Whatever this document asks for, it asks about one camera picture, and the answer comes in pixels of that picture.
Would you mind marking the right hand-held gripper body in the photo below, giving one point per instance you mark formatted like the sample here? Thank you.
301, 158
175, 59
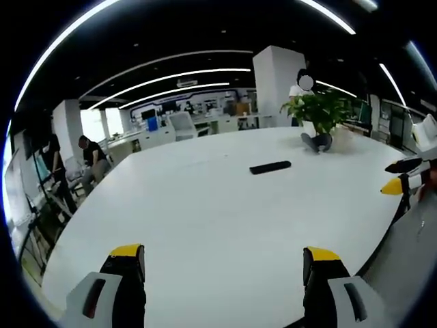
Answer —
426, 135

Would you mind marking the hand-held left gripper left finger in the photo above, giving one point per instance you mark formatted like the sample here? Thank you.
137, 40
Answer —
112, 290

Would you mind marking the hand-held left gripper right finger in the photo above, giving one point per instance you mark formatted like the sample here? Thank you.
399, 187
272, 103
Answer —
327, 287

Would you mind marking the black remote control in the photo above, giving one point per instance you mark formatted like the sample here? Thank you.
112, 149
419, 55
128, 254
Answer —
270, 167

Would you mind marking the dark grey cloth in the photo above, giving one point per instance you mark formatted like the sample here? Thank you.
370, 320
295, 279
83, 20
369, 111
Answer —
317, 140

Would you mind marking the green potted plant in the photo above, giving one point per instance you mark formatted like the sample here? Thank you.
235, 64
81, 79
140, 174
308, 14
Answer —
319, 111

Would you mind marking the black tripod stand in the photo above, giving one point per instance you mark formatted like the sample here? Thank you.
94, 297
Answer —
37, 222

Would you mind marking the white square pillar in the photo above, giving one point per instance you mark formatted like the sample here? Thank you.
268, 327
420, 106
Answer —
278, 85
68, 131

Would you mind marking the white counter cabinets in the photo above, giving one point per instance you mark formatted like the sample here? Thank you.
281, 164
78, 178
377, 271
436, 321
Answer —
143, 138

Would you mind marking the blue box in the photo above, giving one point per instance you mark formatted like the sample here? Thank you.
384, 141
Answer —
152, 123

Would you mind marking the white office chair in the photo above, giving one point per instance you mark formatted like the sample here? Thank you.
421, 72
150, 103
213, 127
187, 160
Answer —
182, 126

